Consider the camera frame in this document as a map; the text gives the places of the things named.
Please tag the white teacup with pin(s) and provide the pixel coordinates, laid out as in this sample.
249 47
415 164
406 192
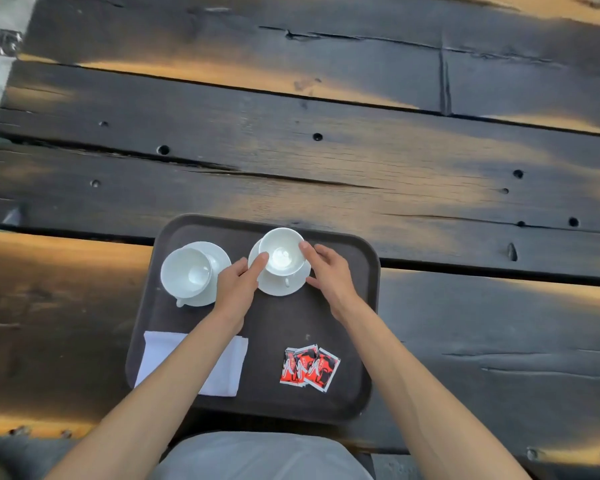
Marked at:
185 272
281 252

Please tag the person's right forearm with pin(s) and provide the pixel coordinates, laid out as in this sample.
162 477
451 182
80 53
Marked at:
410 389

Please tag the person's grey clothing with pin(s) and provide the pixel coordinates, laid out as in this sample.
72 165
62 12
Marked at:
260 457

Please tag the person's right thumb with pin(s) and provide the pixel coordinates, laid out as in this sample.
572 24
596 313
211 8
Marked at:
314 283

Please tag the white paper napkin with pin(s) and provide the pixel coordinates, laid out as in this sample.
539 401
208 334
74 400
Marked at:
227 369

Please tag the red black sachet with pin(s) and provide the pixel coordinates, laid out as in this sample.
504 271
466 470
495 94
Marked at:
326 369
286 367
302 357

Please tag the white saucer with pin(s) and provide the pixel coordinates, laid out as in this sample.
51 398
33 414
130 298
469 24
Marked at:
275 287
220 257

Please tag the person's right hand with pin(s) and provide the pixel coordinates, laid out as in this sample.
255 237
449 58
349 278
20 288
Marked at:
335 284

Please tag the person's right middle finger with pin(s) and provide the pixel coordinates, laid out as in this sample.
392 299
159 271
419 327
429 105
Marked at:
327 252

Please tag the person's left hand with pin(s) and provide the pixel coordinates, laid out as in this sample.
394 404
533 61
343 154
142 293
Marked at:
235 294

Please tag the dark brown serving tray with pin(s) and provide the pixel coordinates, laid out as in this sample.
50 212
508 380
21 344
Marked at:
275 329

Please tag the person's left forearm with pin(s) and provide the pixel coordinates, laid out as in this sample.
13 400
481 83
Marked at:
170 389

